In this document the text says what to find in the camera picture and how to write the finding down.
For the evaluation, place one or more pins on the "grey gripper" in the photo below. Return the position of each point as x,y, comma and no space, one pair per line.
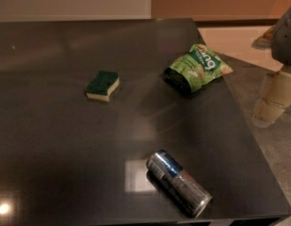
285,42

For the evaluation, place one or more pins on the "silver blue redbull can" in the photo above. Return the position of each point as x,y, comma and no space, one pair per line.
178,182

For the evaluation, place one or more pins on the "green snack bag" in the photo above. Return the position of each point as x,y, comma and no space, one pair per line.
197,68

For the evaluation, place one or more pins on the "green yellow sponge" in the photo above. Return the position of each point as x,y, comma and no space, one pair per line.
102,86

